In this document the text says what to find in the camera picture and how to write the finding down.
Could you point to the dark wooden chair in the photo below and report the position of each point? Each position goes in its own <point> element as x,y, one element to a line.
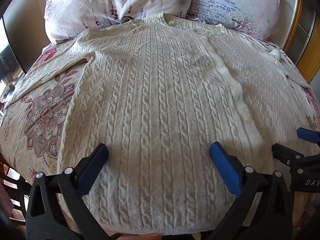
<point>12,192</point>

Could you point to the wooden bed frame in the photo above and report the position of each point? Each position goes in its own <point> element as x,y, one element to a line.
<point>296,17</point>

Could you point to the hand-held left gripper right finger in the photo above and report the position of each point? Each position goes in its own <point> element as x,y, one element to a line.
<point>225,166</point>

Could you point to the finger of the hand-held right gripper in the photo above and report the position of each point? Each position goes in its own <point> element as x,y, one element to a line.
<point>308,135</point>
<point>283,153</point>

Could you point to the person's right hand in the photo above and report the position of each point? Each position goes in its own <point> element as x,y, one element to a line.
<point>306,210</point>

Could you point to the dark furniture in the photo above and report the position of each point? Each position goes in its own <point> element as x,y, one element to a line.
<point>13,47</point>

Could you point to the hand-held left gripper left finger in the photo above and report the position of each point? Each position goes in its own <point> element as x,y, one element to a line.
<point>93,166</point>

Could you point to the floral bedspread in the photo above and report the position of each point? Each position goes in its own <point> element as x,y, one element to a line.
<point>42,110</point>

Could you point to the pale floral pillow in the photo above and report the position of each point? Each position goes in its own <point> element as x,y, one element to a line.
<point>107,2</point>

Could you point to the lavender print pillow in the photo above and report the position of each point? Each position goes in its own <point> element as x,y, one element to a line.
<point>232,2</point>

